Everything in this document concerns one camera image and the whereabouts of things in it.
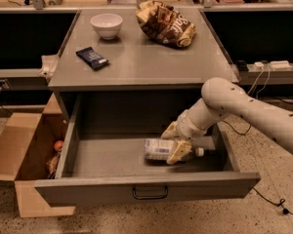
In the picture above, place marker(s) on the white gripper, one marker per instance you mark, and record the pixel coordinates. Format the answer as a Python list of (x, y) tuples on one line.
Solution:
[(186, 128)]

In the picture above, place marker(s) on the clear plastic water bottle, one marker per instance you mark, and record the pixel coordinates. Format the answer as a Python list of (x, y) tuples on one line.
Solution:
[(158, 149)]

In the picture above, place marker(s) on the open cardboard box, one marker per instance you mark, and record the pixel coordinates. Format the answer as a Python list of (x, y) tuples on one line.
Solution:
[(27, 144)]

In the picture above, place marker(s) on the white power strip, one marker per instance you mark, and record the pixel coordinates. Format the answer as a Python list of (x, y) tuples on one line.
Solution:
[(274, 65)]

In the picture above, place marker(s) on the brown chip bag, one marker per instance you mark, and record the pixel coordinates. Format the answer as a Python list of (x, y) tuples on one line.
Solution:
[(163, 24)]

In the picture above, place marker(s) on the grey open top drawer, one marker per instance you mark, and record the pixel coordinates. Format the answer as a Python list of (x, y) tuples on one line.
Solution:
[(104, 154)]

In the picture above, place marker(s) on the white ceramic bowl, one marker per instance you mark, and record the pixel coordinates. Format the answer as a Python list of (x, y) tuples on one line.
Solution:
[(107, 26)]

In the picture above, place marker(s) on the black drawer handle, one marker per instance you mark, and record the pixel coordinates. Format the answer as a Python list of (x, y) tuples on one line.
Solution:
[(150, 193)]

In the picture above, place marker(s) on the grey metal cabinet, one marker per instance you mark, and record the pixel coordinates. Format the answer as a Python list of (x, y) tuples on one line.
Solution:
[(134, 61)]

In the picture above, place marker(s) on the dark blue snack bar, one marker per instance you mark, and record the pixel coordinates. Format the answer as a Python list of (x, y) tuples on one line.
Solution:
[(92, 58)]

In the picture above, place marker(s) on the orange fruit in box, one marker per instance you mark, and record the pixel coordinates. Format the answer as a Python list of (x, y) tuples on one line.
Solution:
[(58, 146)]

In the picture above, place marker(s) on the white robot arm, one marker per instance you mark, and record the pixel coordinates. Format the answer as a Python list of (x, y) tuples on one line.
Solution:
[(219, 98)]

